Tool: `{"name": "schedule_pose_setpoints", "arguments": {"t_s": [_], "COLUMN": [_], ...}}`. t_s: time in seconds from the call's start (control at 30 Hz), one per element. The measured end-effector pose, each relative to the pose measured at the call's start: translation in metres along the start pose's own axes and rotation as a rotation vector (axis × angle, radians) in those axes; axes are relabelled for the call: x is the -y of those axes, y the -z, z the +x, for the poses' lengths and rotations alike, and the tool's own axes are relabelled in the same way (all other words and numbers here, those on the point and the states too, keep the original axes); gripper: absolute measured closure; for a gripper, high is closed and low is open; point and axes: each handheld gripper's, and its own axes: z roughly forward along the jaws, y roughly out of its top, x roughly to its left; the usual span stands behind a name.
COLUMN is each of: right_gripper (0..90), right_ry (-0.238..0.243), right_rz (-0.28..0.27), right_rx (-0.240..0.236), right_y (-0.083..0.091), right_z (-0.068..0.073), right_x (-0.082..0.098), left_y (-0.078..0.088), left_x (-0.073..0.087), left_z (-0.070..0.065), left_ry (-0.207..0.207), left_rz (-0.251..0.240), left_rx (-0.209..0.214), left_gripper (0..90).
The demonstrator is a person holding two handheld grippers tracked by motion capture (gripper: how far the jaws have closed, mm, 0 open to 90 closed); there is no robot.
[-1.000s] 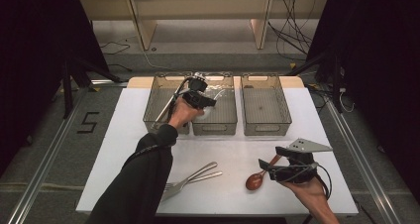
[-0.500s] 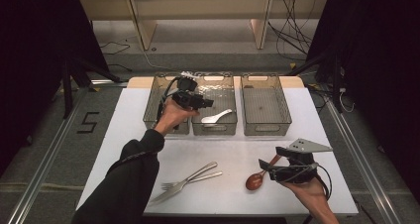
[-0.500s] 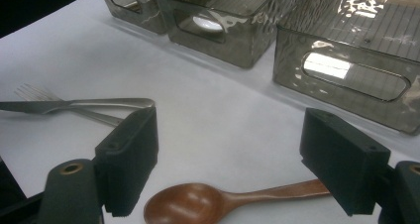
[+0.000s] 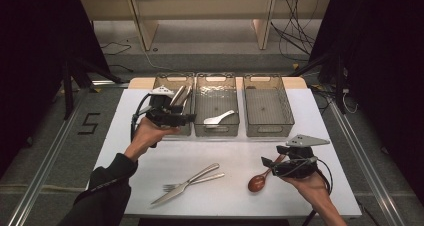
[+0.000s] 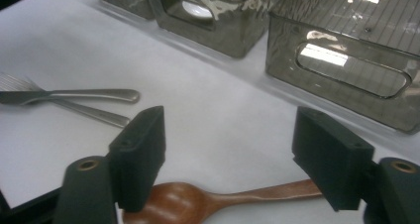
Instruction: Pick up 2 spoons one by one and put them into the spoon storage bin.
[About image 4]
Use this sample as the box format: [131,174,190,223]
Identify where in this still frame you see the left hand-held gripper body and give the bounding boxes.
[145,85,183,127]

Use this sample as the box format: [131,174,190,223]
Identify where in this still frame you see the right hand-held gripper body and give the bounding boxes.
[271,133,331,180]

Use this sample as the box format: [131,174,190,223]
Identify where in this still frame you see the transparent grey plastic bin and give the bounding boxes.
[193,72,241,138]
[242,73,296,138]
[152,72,195,137]

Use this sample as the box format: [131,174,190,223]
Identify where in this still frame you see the white chopstick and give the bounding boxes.
[179,85,194,116]
[169,84,187,108]

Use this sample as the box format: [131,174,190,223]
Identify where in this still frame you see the white ceramic spoon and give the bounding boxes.
[202,109,237,127]

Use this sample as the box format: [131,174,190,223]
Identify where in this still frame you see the metal fork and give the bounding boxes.
[162,172,226,194]

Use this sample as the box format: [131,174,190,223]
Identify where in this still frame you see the person's right hand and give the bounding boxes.
[282,173,330,214]

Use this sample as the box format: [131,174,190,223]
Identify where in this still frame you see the person's left hand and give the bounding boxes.
[123,116,181,161]

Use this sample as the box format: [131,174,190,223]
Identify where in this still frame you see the brown wooden spoon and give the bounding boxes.
[247,154,287,194]

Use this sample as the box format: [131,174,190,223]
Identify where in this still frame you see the metal table knife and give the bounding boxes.
[150,163,221,207]

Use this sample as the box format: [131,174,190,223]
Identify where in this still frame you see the black metal stand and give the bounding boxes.
[289,51,348,116]
[60,52,125,121]

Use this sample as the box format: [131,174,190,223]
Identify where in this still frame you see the light wooden desk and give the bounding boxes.
[79,0,334,52]

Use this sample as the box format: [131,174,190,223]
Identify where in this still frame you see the black curtain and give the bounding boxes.
[309,0,424,204]
[0,0,112,179]

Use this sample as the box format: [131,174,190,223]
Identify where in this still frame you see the right hand-held gripper cable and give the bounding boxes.
[301,167,335,226]

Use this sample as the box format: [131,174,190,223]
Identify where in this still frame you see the white floor cable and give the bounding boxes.
[127,39,176,73]

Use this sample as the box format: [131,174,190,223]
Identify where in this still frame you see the short aluminium rail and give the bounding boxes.
[91,80,130,89]

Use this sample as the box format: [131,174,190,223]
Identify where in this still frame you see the long aluminium floor rail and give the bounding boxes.
[328,92,407,226]
[6,99,88,226]

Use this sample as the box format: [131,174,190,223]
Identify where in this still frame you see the thin white cable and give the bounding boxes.
[341,88,359,115]

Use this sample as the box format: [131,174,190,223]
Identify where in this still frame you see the black floor cable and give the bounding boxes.
[99,40,133,74]

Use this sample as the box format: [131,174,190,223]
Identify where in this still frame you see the bundle of black cables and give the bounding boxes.
[269,0,322,62]

